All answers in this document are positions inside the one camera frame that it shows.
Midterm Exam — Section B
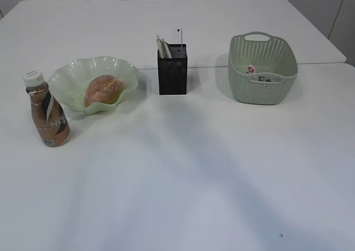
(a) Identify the grey grip pen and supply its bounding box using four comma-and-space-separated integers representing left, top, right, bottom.
164, 42, 173, 59
160, 39, 168, 58

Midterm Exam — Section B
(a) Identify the beige retractable pen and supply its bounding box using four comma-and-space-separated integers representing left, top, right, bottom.
156, 34, 165, 59

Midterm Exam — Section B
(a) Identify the sugared bread bun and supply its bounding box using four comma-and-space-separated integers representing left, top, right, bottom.
84, 75, 125, 107

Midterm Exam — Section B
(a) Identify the clear plastic ruler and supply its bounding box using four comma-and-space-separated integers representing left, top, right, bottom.
170, 28, 182, 44

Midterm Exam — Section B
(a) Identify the pink paper ball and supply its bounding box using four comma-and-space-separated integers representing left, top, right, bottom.
246, 65, 257, 74

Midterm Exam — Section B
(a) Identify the grey paper ball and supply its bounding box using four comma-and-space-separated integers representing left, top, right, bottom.
257, 76, 271, 83

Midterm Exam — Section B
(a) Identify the brown coffee drink bottle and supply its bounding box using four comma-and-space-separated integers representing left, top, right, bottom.
23, 70, 70, 147

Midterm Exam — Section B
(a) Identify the black mesh pen holder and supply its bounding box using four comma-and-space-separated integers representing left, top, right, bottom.
157, 44, 187, 95

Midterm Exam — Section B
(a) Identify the green plastic woven basket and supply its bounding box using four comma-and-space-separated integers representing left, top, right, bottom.
228, 32, 298, 105

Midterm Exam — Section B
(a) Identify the green wavy glass plate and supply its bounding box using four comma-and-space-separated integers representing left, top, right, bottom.
48, 56, 139, 115

